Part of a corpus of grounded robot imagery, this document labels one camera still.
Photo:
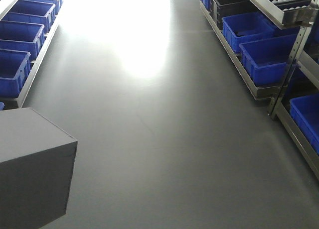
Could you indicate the gray box base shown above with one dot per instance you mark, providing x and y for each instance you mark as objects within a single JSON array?
[{"x": 36, "y": 168}]

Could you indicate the blue floor bin right middle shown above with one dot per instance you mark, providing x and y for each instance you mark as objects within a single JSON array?
[{"x": 246, "y": 27}]

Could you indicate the blue floor bin right near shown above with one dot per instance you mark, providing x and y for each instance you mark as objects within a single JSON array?
[{"x": 265, "y": 60}]

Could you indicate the black floor bin right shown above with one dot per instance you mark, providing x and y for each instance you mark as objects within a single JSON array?
[{"x": 223, "y": 8}]

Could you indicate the blue bin under rack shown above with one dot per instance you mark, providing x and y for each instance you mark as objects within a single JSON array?
[{"x": 305, "y": 113}]

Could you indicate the blue floor bin left near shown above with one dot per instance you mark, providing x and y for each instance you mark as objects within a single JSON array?
[{"x": 14, "y": 70}]

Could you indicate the steel rack with rollers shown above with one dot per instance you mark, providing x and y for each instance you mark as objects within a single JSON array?
[{"x": 291, "y": 61}]

